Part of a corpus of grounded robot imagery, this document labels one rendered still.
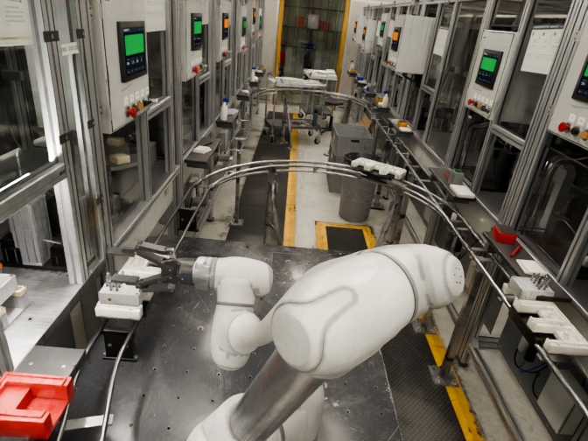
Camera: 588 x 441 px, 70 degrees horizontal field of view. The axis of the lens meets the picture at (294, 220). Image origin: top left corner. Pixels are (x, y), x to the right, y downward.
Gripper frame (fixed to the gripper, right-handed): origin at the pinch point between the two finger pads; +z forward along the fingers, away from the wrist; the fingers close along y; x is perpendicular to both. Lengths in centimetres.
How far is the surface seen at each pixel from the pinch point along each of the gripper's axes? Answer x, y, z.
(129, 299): -12.9, -21.5, 3.8
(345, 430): 11, -44, -67
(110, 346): -8.8, -38.0, 9.9
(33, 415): 36.0, -15.3, 5.9
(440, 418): -53, -111, -132
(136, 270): -33.5, -24.4, 9.3
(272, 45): -826, 5, 10
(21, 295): -3.6, -16.0, 31.9
